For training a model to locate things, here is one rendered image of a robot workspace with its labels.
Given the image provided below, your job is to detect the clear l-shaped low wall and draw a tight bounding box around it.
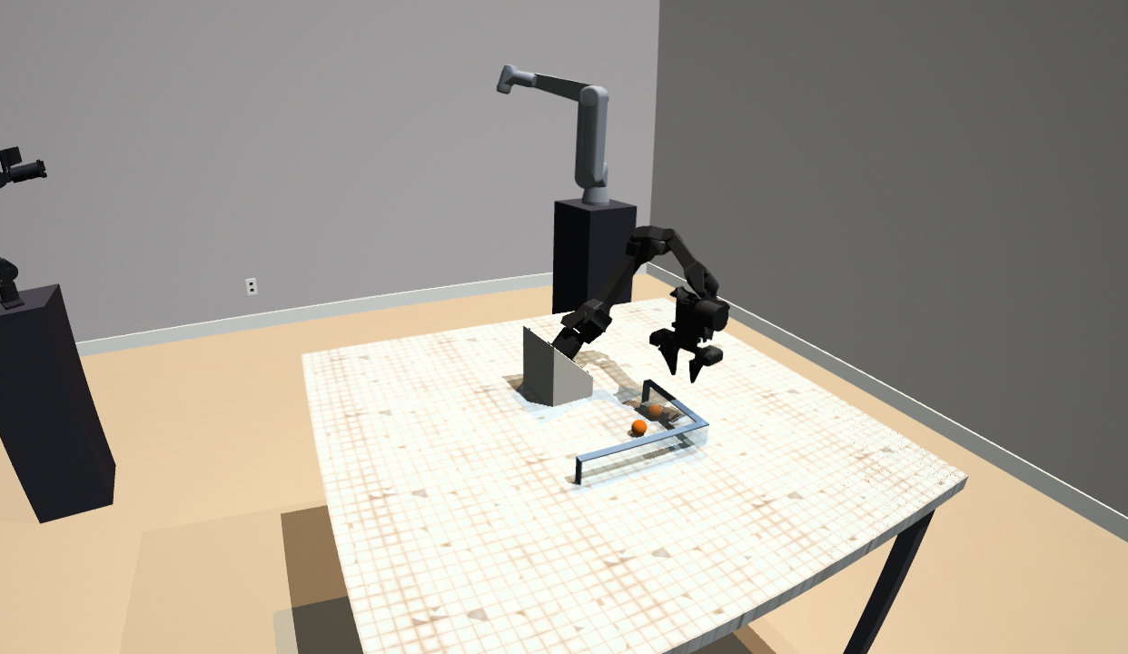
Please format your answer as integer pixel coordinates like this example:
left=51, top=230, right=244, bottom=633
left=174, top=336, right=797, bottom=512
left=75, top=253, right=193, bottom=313
left=581, top=383, right=710, bottom=485

